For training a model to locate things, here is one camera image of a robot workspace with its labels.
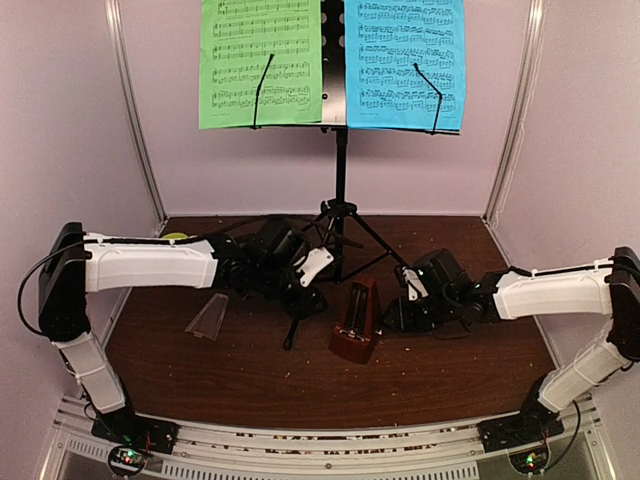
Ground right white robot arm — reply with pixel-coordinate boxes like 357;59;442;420
381;246;639;442

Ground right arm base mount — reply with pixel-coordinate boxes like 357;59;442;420
478;415;564;476

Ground green bowl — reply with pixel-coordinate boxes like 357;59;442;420
161;232;189;240

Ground black music stand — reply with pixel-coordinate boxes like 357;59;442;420
249;0;461;351

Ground left aluminium corner post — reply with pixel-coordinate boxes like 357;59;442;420
104;0;168;224

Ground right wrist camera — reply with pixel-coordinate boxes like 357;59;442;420
396;265;428;302

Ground clear plastic metronome cover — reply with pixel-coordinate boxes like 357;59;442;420
185;293;229;341

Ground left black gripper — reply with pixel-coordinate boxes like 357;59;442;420
253;259;329;320

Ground right aluminium corner post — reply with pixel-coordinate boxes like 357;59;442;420
484;0;548;229

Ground blue sheet music page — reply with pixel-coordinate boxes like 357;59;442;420
344;0;466;134

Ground brown wooden metronome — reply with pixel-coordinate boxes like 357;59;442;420
328;275;381;365

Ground aluminium corner post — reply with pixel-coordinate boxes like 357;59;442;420
484;0;548;229
104;0;168;224

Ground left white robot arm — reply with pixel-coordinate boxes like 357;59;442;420
23;215;335;444

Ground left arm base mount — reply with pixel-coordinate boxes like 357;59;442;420
91;417;179;477

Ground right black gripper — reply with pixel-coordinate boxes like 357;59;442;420
379;292;457;334

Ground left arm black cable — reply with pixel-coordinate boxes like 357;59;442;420
17;232;221;336

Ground aluminium front rail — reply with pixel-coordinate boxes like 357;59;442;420
39;394;616;480

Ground green sheet music page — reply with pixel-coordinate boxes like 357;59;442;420
199;0;323;130

